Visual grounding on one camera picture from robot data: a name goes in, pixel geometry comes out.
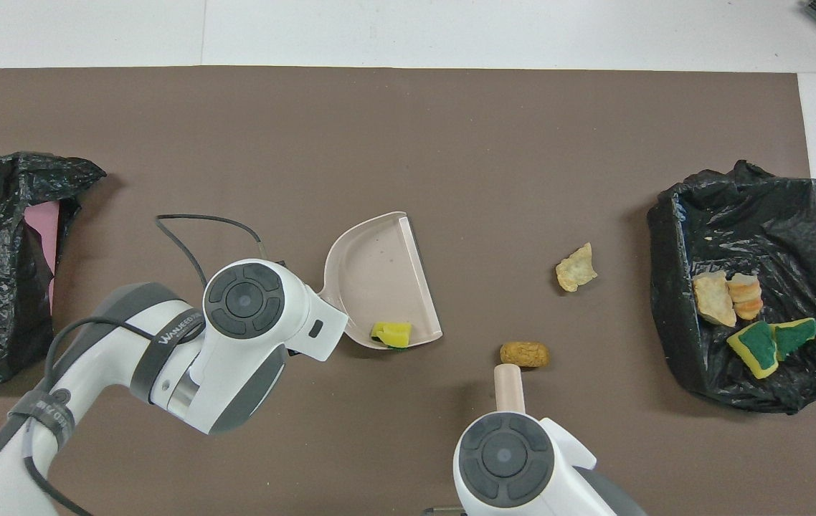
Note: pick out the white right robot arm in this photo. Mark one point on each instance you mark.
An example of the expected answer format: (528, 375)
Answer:
(508, 459)

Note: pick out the pale yellow sponge lump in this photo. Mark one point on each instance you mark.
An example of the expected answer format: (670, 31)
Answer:
(713, 299)

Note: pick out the yellow green sponge wedge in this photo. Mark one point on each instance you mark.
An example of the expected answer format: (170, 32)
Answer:
(795, 335)

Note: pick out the beige plastic dustpan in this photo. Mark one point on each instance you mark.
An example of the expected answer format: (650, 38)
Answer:
(379, 279)

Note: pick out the yellow green sponge chunk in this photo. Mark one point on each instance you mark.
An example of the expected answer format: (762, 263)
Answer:
(756, 349)

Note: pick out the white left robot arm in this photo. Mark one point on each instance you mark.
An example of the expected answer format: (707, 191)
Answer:
(236, 344)

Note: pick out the brown table mat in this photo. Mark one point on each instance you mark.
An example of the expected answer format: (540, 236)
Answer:
(451, 129)

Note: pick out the orange white striped sponge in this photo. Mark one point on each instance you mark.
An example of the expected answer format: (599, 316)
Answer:
(746, 295)

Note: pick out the beige hand brush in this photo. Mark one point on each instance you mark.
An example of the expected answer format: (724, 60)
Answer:
(509, 387)

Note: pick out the notched green yellow sponge piece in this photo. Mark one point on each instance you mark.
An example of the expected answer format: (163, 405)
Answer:
(392, 333)

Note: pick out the pale yellow crumpled sponge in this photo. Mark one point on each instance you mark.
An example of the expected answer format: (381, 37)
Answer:
(576, 269)

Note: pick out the brown sponge nugget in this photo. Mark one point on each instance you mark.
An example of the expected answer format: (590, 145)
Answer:
(525, 354)

